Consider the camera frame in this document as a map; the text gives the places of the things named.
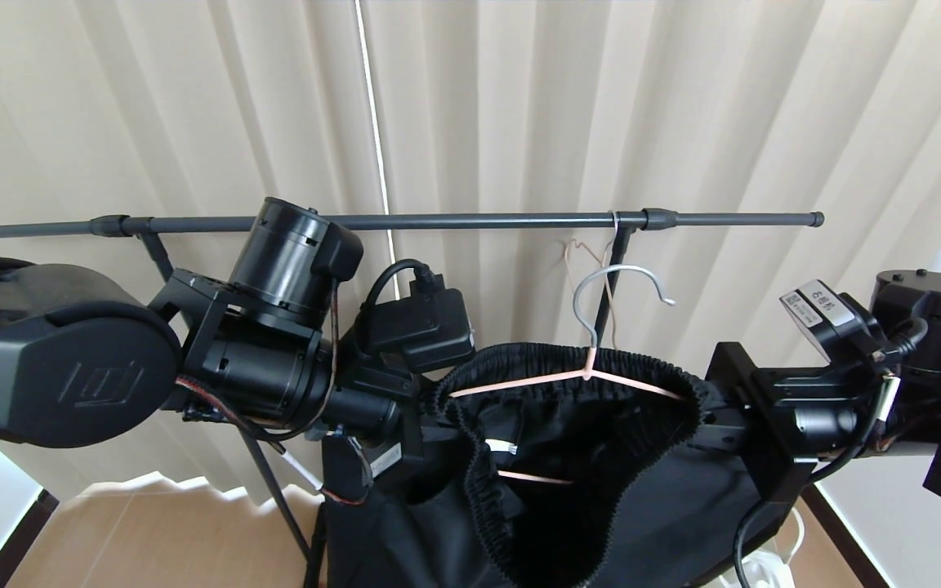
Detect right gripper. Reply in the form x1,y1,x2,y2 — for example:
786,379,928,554
707,341,880,505

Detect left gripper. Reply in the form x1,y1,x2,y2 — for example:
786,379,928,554
323,372,435,481

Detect black shorts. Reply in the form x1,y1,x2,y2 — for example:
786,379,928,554
319,341,798,588

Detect pink clothes hanger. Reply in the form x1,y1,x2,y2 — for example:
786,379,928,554
448,263,684,487
562,211,631,352

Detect white laundry basket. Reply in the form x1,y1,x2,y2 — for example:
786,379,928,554
716,505,806,588

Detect black clothes rack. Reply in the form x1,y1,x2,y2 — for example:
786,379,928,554
0,208,827,588

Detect beige curtain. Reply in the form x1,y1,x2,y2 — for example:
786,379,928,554
0,0,941,507

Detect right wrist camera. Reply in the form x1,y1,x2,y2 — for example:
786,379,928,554
779,279,901,378

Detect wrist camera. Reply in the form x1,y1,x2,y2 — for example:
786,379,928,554
779,279,901,378
354,274,476,375

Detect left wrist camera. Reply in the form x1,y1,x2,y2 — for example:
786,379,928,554
354,274,476,375

